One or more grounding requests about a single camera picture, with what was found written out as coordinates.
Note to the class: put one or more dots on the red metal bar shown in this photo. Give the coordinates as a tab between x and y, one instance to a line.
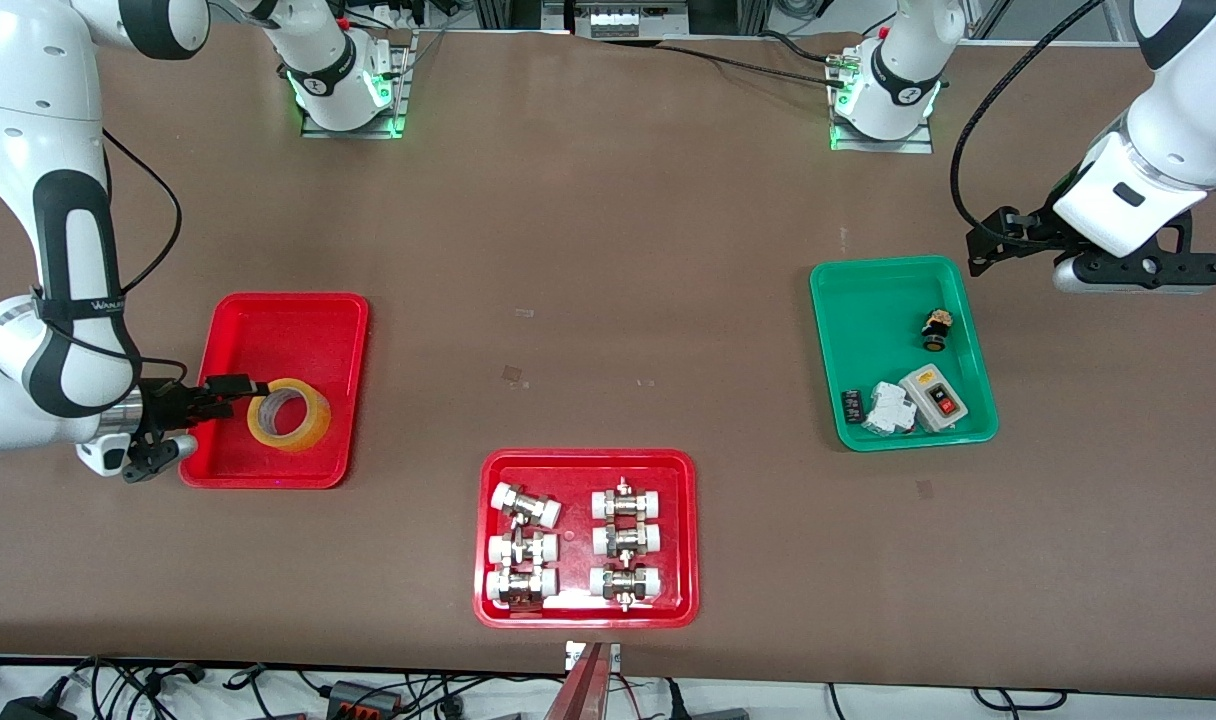
580	690

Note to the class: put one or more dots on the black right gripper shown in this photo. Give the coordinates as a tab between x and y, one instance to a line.
168	404

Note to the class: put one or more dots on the small black component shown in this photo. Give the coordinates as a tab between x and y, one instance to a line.
851	405

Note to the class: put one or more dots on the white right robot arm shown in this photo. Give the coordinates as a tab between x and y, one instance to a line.
28	120

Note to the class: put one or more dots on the empty red plastic tray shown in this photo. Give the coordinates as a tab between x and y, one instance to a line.
268	340

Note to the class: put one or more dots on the green plastic tray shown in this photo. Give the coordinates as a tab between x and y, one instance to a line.
868	330

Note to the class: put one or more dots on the red tray holding valves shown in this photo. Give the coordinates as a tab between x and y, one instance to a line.
576	470

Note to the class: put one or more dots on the grey connector box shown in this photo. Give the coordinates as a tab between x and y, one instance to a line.
353	692

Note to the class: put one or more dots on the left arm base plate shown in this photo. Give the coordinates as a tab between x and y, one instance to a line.
883	147

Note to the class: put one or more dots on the white circuit breaker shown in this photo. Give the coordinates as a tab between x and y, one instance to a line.
888	408

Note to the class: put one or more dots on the grey switch box red button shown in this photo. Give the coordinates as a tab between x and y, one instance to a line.
936	400

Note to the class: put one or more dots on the black power adapter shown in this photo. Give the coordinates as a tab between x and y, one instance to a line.
38	710

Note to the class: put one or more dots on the silver metal bracket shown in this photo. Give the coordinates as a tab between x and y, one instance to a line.
572	655

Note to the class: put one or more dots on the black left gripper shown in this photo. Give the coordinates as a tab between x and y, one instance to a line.
1036	231

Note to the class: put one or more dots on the black push button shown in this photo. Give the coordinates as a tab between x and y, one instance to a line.
936	335

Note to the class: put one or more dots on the metal valve white ends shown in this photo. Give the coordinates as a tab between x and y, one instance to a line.
626	505
625	583
525	505
626	541
520	585
521	549

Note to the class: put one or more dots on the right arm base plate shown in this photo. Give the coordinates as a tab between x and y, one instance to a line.
404	70

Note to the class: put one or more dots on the yellow packing tape roll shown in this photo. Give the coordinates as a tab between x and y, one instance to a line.
288	444

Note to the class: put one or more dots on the white power strip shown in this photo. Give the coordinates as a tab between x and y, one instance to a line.
628	22

